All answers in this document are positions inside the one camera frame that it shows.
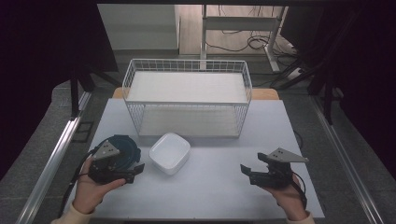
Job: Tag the black metal stand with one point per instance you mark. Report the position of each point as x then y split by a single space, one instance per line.
74 93
327 99

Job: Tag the aluminium rail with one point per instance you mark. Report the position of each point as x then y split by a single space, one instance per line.
345 155
49 168

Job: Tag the person's left hand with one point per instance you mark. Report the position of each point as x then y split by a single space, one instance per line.
90 193

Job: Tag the white cabinet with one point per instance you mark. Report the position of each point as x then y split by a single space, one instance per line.
140 28

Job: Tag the black floor bracket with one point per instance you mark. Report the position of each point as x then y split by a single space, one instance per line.
84 132

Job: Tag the dark blue round lidded container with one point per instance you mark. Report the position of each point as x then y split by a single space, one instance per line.
129 149

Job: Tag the person's right hand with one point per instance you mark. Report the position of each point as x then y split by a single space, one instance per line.
289 197

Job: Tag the white metal desk frame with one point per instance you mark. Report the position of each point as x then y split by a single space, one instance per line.
239 23

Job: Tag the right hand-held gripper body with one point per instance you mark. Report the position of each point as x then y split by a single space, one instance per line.
281 174

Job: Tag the wooden table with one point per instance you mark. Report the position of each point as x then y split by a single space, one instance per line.
264 94

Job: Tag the white square container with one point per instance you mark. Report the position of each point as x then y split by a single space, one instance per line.
169 152

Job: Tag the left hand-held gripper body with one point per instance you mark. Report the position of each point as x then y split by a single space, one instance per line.
106 151

